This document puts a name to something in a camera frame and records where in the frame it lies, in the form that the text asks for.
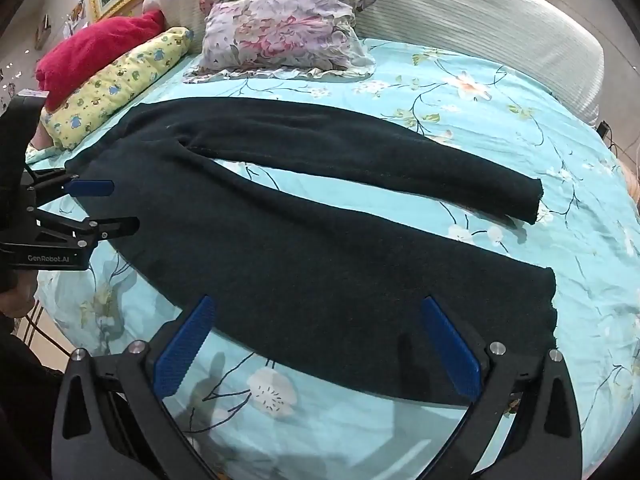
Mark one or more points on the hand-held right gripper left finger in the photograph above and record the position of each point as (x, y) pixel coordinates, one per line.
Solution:
(182, 347)

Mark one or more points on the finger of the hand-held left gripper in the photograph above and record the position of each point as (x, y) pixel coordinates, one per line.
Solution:
(92, 188)
(120, 226)

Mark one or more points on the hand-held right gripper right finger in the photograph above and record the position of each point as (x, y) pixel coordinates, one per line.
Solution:
(452, 347)

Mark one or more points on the black pants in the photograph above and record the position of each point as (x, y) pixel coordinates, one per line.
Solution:
(300, 270)

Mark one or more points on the person's left hand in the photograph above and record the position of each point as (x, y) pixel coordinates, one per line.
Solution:
(15, 302)

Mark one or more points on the yellow patterned pillow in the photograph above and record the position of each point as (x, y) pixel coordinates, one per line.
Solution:
(125, 75)

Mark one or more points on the red blanket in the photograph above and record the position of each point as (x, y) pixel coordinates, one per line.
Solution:
(95, 50)

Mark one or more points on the person's dark clothing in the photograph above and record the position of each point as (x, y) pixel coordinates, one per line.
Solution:
(25, 410)

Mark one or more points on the blue floral bed sheet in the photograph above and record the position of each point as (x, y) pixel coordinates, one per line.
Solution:
(500, 125)

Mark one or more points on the white ribbed headboard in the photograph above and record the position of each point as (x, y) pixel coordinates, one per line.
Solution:
(475, 25)

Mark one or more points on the wall stickers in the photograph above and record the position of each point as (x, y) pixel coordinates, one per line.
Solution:
(75, 12)

